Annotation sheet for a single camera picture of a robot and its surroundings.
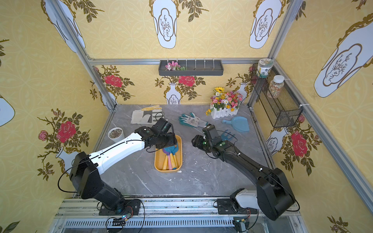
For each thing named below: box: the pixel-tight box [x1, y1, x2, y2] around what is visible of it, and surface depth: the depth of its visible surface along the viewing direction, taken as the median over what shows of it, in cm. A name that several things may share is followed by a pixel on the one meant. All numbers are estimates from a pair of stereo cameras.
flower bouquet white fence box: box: [205, 86, 244, 119], surface depth 106 cm
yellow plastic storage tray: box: [154, 134, 183, 173], surface depth 90 cm
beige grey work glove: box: [130, 104, 165, 125], surface depth 116 cm
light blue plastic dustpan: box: [221, 116, 251, 133], surface depth 111 cm
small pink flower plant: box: [165, 60, 187, 71], surface depth 89 cm
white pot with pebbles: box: [107, 127, 125, 143], surface depth 97 cm
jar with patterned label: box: [256, 58, 275, 79], surface depth 87 cm
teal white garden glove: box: [178, 112, 209, 128], surface depth 112 cm
